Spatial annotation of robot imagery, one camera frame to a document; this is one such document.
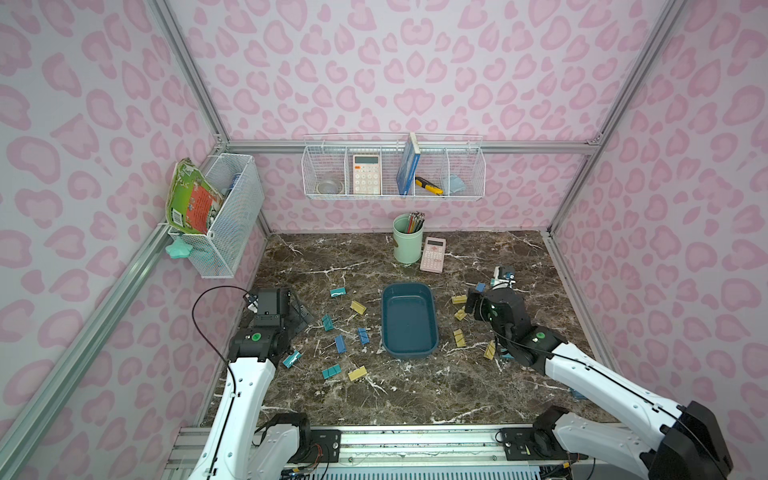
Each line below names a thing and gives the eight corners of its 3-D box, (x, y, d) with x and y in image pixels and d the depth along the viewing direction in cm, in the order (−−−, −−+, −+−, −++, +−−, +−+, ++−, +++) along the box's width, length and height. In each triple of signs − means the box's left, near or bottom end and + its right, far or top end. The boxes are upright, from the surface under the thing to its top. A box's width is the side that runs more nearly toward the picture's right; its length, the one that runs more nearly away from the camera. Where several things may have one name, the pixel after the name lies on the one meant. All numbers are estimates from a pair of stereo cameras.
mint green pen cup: (394, 264, 112) (393, 231, 99) (394, 245, 118) (393, 211, 105) (421, 264, 112) (425, 230, 99) (420, 245, 118) (423, 211, 105)
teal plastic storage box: (381, 359, 89) (380, 351, 85) (383, 291, 105) (382, 282, 100) (438, 358, 89) (440, 351, 85) (432, 291, 105) (433, 282, 100)
